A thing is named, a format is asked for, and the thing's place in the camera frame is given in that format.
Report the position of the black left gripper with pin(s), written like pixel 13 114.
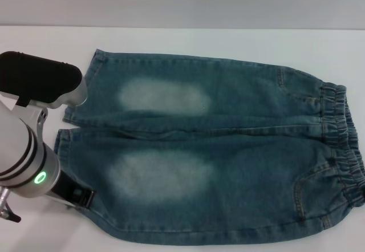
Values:
pixel 67 189

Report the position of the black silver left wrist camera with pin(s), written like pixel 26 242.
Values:
pixel 37 78

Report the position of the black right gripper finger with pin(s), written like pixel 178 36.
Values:
pixel 363 198

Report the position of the blue denim shorts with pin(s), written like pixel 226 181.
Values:
pixel 214 149

